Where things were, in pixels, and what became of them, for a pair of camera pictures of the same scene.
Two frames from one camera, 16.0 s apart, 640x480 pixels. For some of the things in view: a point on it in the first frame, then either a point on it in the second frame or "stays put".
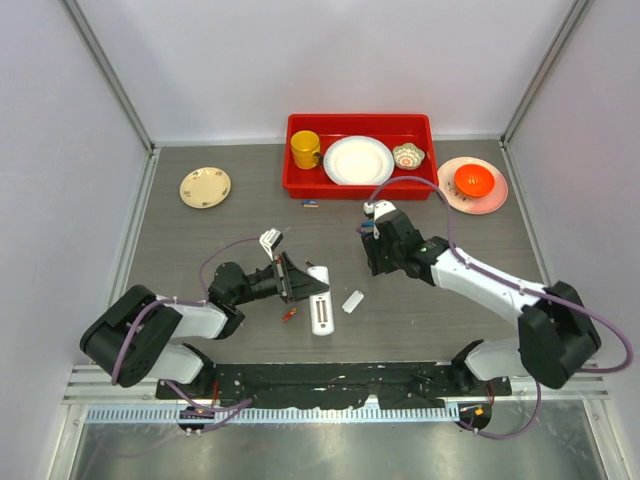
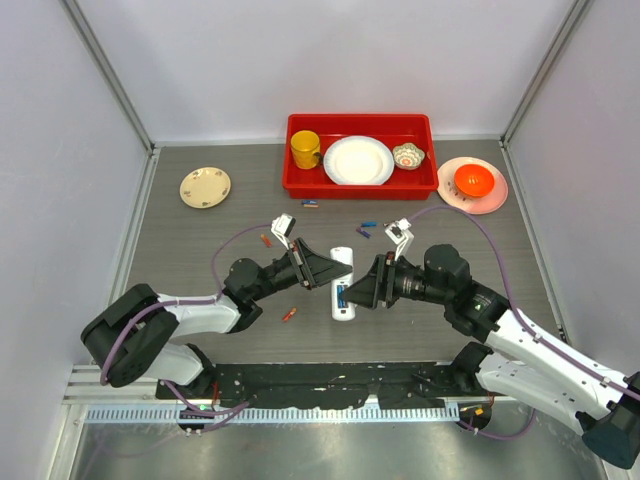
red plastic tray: x=344 y=156 stays put
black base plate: x=422 y=384 stays put
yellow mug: x=305 y=146 stays put
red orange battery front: x=290 y=314 stays put
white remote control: x=321 y=310 -> x=344 y=255
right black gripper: x=371 y=247 -> x=378 y=284
